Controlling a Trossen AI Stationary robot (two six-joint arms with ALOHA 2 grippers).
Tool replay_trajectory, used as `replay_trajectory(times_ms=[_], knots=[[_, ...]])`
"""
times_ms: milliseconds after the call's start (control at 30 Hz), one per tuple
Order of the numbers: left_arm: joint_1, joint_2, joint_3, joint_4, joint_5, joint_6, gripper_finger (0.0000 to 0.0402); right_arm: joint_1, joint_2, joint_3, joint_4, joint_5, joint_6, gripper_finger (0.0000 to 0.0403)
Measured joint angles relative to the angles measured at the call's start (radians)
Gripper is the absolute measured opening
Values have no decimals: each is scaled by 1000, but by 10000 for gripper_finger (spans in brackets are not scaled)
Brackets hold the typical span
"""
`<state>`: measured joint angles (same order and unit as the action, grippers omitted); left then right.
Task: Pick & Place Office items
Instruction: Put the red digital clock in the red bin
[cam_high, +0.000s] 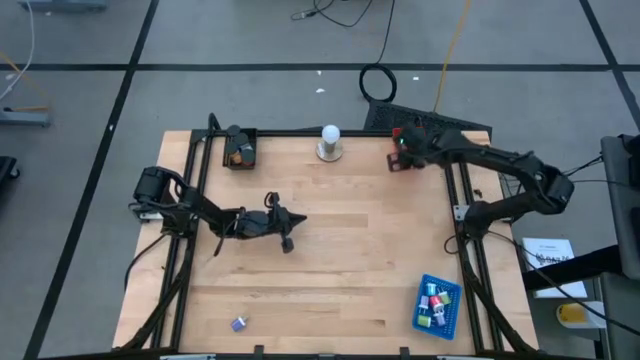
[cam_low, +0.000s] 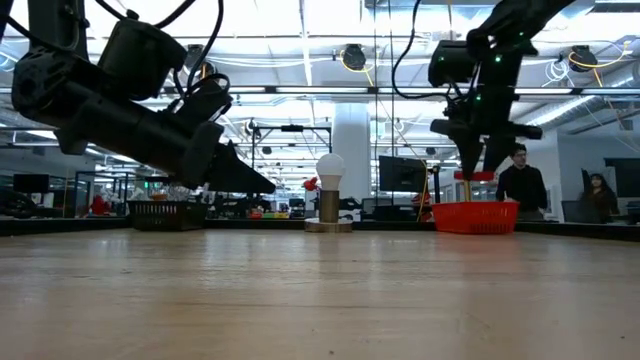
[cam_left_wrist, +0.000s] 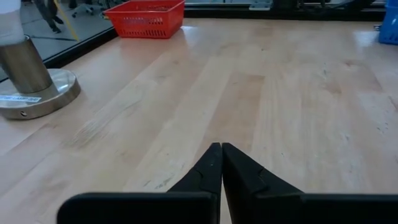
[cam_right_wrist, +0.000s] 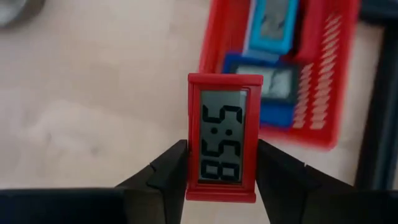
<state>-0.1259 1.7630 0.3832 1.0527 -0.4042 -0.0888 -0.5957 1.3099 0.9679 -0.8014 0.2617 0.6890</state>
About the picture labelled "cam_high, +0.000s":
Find brass lamp with white bulb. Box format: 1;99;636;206
315;123;345;163

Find orange sand hourglass black caps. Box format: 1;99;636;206
224;142;244;167

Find white floor cable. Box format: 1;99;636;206
0;0;36;101

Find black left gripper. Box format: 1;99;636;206
234;203;308;241

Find black plastic basket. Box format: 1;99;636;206
221;126;259;172

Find white printed booklet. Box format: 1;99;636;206
520;237;589;300

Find black diagonal frame brace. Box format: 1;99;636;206
119;244;197;351
462;259;539;354

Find black caster base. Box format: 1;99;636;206
0;155;22;182

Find yellow hanging cord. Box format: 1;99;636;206
432;0;474;114

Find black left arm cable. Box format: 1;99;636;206
213;191;281;258

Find blue plastic basket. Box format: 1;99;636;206
411;272;464;342

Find black capped hourglass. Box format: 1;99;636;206
226;123;251;148

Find grey metal cart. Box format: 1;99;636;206
594;133;640;360

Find black hanging cable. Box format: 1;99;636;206
358;0;399;104

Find black floor cable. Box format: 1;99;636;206
290;0;375;29

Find black power cable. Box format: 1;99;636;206
443;227;640;337
123;232;171;292

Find black slanted bar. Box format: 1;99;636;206
521;243;625;292

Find red plastic basket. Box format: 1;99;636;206
386;126;427;174

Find grey floor base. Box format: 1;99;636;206
18;0;109;14
0;106;52;129

